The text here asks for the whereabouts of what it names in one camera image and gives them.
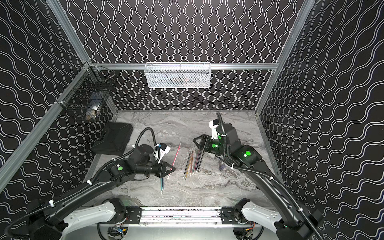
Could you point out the black wire basket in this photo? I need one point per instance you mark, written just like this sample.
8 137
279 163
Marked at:
90 94

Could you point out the black pencil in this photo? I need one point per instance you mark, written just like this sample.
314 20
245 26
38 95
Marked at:
200 160

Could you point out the aluminium corner post right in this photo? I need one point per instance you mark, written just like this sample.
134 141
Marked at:
297 27

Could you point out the aluminium corner post left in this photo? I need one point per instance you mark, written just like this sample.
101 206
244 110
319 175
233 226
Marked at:
69 30

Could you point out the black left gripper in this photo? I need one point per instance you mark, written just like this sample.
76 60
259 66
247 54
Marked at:
160 170

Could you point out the aluminium left side rail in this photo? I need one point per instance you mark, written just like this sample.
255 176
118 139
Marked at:
15 161

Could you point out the white wire basket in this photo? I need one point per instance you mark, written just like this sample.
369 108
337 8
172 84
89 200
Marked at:
178 79

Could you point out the aluminium corner post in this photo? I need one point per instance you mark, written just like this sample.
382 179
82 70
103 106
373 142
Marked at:
69 30
297 27

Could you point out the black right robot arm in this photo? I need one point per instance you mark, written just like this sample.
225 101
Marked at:
291 220

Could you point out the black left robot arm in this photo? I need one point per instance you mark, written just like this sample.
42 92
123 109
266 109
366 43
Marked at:
52 219

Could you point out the aluminium back rail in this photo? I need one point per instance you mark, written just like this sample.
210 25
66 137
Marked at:
189 66

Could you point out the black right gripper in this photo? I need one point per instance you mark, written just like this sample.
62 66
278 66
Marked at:
206 142

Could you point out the black plastic case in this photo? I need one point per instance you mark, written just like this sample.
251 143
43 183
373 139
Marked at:
114 139

